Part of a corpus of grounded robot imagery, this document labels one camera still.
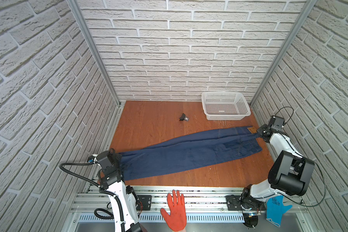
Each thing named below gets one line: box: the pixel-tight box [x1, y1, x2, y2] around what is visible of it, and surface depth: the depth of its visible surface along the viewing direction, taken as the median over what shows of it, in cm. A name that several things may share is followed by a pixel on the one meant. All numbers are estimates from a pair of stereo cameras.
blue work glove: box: [265, 195, 293, 228], surface depth 73 cm
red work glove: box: [159, 189, 188, 232], surface depth 72 cm
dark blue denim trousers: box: [120, 126, 263, 182], surface depth 91 cm
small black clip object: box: [178, 113, 189, 122], surface depth 111 cm
